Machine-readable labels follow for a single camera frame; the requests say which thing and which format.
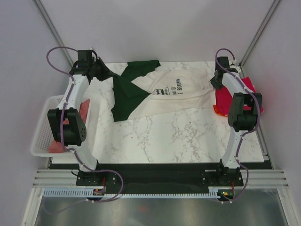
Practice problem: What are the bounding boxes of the aluminium frame post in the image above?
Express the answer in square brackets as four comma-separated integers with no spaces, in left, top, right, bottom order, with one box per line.
[239,0,282,68]
[32,0,73,66]

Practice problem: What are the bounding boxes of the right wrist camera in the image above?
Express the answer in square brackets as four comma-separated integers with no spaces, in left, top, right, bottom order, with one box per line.
[229,59,241,73]

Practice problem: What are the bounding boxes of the folded orange t-shirt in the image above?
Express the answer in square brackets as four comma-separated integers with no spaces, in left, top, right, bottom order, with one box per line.
[213,105,228,117]

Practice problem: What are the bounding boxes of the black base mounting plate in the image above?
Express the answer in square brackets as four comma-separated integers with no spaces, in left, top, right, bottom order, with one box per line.
[76,163,244,193]

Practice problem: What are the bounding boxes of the white plastic basket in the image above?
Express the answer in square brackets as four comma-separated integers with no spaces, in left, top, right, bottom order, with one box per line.
[30,94,94,158]

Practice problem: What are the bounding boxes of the white green-sleeved Charlie Brown t-shirt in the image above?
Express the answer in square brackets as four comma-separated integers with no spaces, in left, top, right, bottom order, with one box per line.
[111,60,214,122]

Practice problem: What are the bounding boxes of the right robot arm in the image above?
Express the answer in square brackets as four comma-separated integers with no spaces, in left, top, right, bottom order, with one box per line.
[210,56,262,169]

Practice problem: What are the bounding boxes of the purple cable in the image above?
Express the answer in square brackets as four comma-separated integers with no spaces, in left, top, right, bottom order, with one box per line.
[215,48,261,205]
[46,46,124,203]

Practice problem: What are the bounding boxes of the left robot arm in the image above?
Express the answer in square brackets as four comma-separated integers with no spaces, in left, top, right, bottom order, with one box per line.
[46,49,116,185]

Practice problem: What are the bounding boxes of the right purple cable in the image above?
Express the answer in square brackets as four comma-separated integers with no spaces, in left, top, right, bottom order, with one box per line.
[215,48,261,205]

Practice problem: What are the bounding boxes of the left aluminium frame post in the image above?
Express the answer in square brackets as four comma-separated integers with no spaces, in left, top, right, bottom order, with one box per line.
[32,0,73,66]

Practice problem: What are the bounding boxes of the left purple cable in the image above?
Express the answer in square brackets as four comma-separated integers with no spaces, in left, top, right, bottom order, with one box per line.
[46,46,124,203]

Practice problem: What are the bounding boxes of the salmon pink t-shirt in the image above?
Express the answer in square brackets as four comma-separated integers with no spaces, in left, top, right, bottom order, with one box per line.
[47,99,90,153]

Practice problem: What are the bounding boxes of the folded magenta t-shirt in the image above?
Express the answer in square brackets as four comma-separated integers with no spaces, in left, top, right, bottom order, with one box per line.
[215,77,256,114]

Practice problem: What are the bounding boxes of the right aluminium frame post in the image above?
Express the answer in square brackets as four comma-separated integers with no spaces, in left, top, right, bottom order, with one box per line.
[239,0,282,68]

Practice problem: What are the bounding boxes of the white slotted cable duct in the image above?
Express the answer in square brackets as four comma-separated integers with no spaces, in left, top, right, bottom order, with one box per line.
[43,188,220,199]

